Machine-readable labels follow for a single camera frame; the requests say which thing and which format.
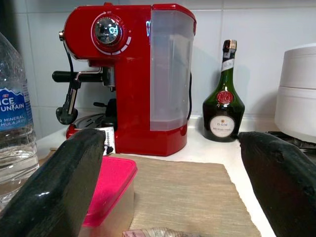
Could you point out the patterned plastic packet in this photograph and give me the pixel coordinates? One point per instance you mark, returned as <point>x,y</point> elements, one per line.
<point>158,232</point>

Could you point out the green glass liquor bottle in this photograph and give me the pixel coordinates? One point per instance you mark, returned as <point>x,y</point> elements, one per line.
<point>223,108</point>

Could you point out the wooden cutting board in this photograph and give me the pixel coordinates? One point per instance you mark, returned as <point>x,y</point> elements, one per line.
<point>187,192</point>

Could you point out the red espresso machine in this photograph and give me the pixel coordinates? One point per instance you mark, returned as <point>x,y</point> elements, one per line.
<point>133,86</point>

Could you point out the white printed card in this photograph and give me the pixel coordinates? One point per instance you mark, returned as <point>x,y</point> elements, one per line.
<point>109,140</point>

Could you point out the clear plastic water bottle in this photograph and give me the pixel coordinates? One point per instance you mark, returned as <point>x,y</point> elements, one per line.
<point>14,111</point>

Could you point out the pink lidded plastic container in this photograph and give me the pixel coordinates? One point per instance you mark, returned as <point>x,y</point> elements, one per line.
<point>113,182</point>

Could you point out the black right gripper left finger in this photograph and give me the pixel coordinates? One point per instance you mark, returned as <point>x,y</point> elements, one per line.
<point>54,182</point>

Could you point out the white rice cooker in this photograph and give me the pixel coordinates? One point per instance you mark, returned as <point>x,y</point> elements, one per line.
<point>298,93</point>

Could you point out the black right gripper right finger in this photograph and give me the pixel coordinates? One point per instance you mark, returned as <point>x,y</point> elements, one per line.
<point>284,182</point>

